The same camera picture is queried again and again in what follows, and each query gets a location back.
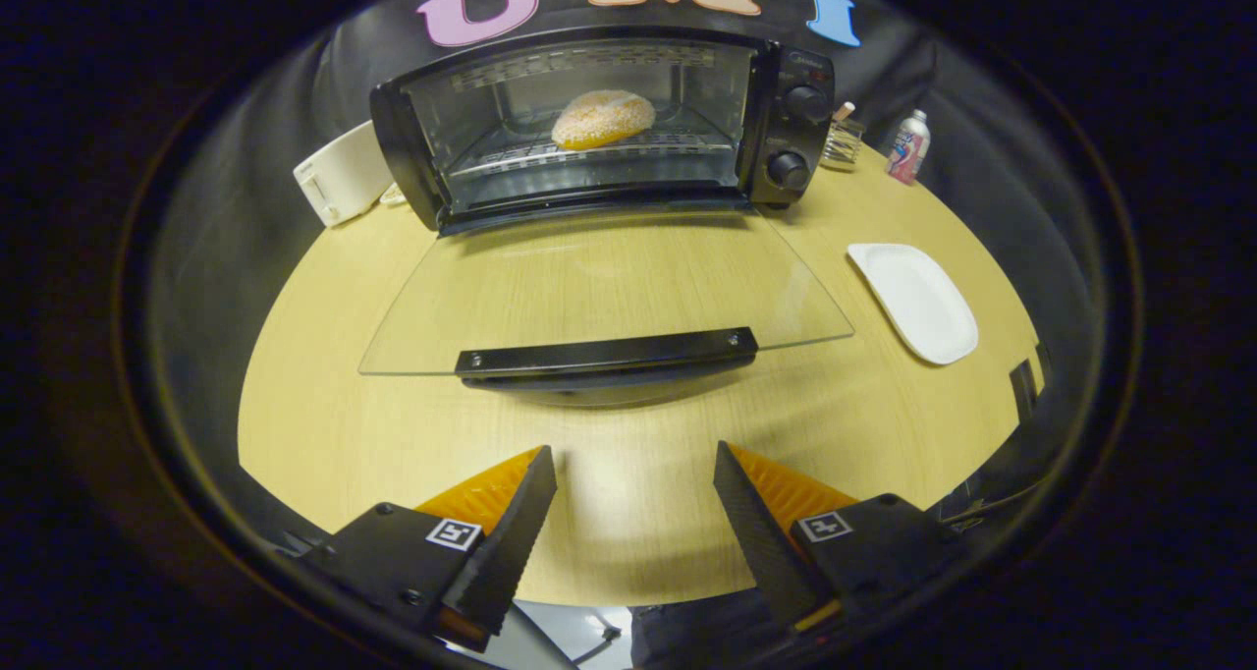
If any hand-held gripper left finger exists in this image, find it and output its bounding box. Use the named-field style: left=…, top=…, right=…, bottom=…
left=293, top=445, right=559, bottom=651

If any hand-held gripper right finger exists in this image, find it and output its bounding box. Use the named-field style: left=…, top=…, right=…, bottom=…
left=713, top=441, right=969, bottom=638

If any black toaster oven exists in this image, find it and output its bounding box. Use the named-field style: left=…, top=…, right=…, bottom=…
left=358, top=27, right=855, bottom=396

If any sugar-coated cream bun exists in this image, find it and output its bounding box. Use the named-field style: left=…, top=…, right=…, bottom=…
left=551, top=89, right=657, bottom=151

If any white toaster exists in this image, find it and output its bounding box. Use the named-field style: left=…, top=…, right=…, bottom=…
left=293, top=120, right=395, bottom=227

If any white square plate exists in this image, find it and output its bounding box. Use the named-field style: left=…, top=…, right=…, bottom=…
left=847, top=243, right=980, bottom=366

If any pink label bottle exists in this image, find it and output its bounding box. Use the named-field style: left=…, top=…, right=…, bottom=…
left=886, top=109, right=931, bottom=186

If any wire oven rack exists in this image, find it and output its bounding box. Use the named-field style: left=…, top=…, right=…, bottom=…
left=447, top=110, right=738, bottom=180

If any wire mesh basket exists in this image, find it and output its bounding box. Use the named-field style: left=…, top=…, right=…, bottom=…
left=823, top=102, right=867, bottom=172

